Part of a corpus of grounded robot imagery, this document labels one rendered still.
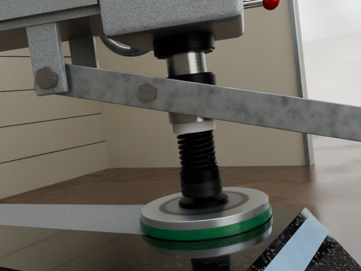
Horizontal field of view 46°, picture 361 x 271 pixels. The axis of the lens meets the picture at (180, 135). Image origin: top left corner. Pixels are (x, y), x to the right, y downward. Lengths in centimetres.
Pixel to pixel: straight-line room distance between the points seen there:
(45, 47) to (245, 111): 31
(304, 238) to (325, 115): 18
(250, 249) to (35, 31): 44
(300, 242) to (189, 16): 35
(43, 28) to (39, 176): 621
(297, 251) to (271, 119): 19
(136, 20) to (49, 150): 640
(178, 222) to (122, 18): 30
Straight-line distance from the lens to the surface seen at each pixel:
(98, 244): 68
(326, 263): 66
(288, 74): 571
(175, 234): 63
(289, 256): 59
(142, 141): 714
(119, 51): 88
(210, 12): 60
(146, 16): 61
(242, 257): 55
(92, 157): 752
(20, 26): 70
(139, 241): 66
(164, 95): 65
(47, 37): 68
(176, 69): 67
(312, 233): 69
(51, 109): 704
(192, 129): 67
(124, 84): 66
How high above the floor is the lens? 105
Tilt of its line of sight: 5 degrees down
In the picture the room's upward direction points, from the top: 7 degrees counter-clockwise
